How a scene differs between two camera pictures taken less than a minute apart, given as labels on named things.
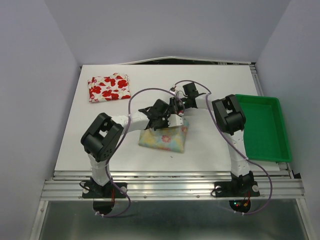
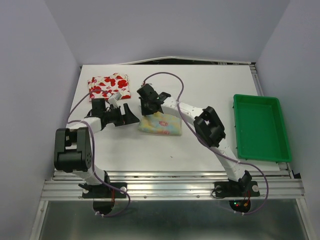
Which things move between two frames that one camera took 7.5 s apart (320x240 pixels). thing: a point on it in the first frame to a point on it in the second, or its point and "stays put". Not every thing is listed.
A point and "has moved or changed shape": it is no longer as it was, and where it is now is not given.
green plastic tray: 265,136 stays put
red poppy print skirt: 115,87 stays put
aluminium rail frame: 168,185 stays put
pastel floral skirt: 171,138 has moved or changed shape
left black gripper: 166,116 to 129,117
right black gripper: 173,108 to 143,111
